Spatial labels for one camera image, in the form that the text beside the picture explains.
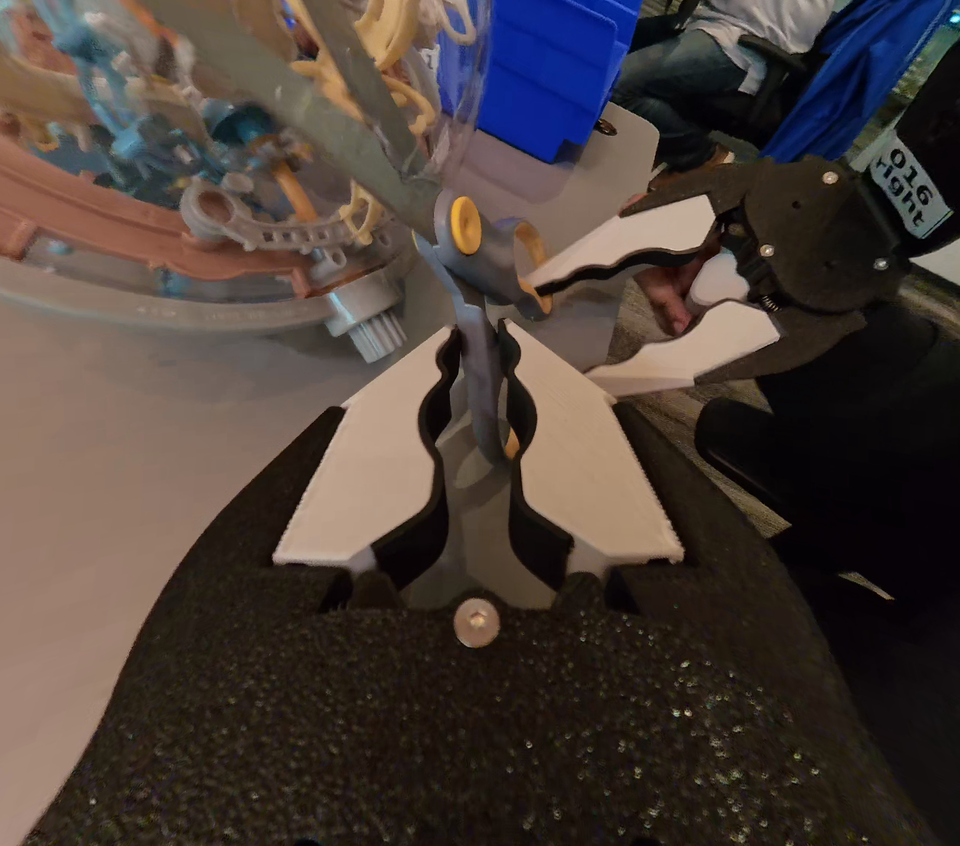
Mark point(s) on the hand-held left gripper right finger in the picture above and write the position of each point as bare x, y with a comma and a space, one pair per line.
600, 486

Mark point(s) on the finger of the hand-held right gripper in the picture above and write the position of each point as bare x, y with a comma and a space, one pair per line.
645, 234
705, 351

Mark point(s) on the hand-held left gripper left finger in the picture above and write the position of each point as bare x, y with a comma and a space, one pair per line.
367, 486

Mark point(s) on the person's right hand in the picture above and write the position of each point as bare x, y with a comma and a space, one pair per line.
675, 302

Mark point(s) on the blue cloth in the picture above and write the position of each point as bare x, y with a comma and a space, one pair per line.
870, 50

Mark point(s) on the blue plastic bin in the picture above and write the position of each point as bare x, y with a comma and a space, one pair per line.
547, 35

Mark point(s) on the clear maze puzzle ball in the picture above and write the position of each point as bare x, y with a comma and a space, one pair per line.
112, 110

